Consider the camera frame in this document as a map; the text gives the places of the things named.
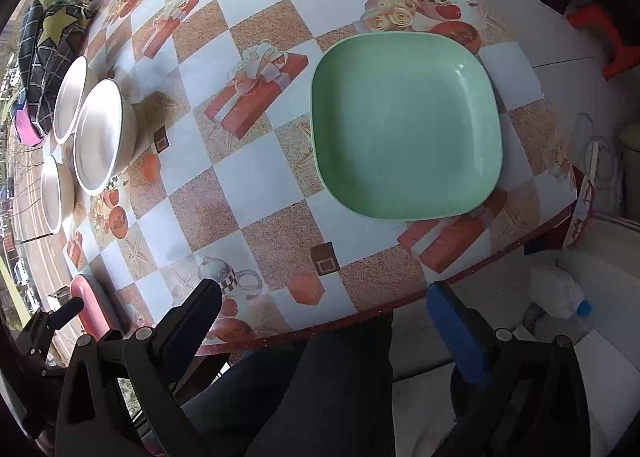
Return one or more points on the white plastic bottle blue cap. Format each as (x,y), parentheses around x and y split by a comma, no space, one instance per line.
(555,292)

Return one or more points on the clear plastic bag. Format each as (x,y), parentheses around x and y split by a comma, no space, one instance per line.
(597,172)

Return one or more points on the person's left leg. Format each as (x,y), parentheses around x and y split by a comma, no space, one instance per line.
(235,402)

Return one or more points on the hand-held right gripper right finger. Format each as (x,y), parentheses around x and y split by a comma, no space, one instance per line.
(457,332)

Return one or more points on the white bowl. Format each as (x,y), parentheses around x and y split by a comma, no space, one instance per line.
(52,194)
(97,137)
(70,97)

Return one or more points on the printed checkered tablecloth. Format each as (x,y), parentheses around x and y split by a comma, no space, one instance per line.
(250,177)

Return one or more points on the orange plastic stool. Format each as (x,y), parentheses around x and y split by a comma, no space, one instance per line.
(607,32)

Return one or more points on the person's right leg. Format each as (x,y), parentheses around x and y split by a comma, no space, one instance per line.
(340,377)

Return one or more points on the green square plate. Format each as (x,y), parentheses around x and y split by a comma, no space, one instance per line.
(405,127)

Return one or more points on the pink cloth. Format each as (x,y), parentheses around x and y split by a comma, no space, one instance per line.
(27,129)

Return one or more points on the black patterned bag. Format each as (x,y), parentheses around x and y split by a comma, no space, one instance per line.
(50,62)

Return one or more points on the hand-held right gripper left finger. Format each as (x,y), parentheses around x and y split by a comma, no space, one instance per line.
(192,317)

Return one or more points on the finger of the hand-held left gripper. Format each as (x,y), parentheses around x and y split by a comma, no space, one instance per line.
(60,314)

